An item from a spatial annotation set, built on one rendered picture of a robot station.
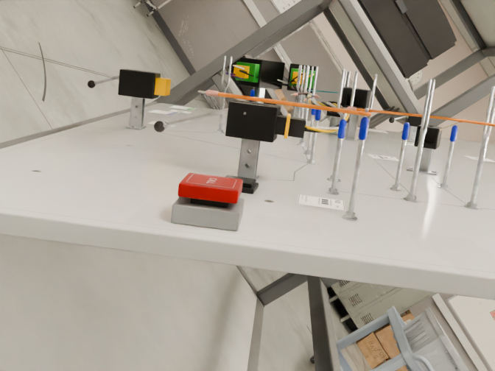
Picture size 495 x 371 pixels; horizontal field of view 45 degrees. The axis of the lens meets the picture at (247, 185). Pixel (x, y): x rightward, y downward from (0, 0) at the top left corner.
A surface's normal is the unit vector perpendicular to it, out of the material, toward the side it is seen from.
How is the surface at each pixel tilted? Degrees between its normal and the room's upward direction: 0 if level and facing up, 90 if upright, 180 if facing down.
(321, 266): 90
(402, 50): 90
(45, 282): 0
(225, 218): 90
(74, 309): 0
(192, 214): 90
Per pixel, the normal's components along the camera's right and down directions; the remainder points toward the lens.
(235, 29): -0.14, 0.08
